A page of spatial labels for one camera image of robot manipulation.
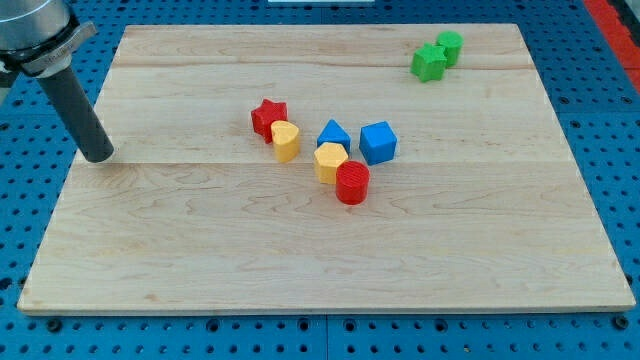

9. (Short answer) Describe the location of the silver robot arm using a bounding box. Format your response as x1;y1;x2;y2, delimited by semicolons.
1;0;97;89

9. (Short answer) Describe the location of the red star block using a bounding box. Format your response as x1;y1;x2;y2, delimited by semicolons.
250;98;288;144

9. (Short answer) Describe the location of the green star block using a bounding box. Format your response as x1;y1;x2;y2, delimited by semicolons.
410;43;447;82

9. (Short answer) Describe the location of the yellow hexagon block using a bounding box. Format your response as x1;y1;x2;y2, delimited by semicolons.
313;142;349;184

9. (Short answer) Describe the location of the red cylinder block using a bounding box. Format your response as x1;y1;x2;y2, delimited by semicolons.
335;161;370;205

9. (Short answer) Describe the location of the blue triangle block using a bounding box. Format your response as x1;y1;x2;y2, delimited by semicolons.
316;119;351;154

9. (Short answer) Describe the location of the yellow heart block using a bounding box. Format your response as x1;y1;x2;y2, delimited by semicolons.
271;120;300;163

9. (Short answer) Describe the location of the light wooden board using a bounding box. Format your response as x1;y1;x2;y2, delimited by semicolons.
18;24;635;316

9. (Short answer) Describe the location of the blue cube block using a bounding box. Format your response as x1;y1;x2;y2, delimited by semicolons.
359;121;397;166

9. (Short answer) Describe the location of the green cylinder block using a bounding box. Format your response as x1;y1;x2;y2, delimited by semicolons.
436;31;464;68

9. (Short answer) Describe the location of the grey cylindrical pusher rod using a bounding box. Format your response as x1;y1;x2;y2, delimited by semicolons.
38;66;114;163

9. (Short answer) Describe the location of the red tape strip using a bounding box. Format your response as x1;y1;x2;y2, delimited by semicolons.
583;0;639;91

